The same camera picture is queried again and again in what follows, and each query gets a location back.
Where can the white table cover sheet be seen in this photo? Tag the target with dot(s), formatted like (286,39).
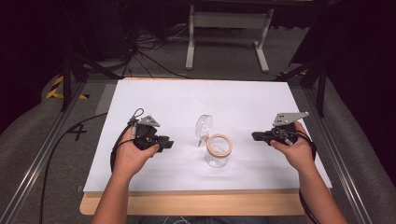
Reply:
(199,96)

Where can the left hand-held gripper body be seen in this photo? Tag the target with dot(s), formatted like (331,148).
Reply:
(146,132)

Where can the white metal desk frame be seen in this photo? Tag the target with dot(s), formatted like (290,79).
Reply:
(229,20)

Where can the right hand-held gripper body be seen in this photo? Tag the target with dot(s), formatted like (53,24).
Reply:
(285,129)

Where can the clear glass jar hinged lid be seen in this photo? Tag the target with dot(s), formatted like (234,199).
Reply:
(218,149)

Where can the person's right hand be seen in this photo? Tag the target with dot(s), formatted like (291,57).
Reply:
(295,154)

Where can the black metal stand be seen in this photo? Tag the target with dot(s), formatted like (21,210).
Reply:
(67,84)
(320,90)

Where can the person's left hand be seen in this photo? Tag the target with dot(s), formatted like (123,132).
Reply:
(134,158)

